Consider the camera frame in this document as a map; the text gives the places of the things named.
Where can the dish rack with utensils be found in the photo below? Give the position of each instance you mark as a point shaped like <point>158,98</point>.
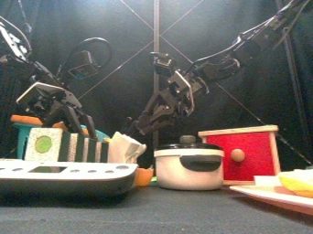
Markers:
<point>20,140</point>

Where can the black stick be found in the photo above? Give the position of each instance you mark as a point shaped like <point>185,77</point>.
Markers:
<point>134,129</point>
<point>127,126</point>

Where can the yellow toy food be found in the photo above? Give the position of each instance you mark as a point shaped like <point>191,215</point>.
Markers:
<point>297,182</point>

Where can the small green toy piece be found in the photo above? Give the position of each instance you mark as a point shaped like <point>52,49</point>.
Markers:
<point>154,182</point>

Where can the vertical metal frame pole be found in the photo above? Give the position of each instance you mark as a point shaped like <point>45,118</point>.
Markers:
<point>155,27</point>

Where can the white paper napkin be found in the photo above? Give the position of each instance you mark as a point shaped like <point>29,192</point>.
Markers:
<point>120,149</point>

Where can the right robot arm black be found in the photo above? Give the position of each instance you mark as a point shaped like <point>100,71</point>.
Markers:
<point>253,39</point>

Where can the white grey toy tray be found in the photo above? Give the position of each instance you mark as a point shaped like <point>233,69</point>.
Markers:
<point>60,178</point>

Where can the slanted black frame pole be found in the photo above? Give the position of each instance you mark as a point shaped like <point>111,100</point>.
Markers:
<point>294,91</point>

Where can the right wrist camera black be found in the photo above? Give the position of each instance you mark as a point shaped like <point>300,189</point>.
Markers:
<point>163,62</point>

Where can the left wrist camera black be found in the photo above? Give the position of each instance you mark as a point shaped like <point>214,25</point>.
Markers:
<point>83,67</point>

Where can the white sushi piece green centre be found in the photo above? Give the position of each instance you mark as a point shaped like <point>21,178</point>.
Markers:
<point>43,144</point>

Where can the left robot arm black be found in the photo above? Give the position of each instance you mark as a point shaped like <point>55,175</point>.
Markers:
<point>12,42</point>

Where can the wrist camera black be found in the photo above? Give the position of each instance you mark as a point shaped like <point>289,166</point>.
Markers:
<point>163,62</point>
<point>83,67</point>

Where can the black white striped sushi roll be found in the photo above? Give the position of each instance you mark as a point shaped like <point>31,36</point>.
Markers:
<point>78,149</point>

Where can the red wooden drawer box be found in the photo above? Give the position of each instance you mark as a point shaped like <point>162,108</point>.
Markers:
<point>253,143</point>

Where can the white toy pot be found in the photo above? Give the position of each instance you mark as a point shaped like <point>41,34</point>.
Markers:
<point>175,173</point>

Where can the black pot lid with knob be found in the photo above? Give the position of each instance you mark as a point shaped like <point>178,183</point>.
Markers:
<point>187,143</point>

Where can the small white block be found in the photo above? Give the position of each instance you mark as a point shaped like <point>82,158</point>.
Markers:
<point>266,180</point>

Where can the orange toy cup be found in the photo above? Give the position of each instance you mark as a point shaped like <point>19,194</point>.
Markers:
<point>143,177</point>

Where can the white plate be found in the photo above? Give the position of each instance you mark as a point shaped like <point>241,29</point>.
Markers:
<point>269,195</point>

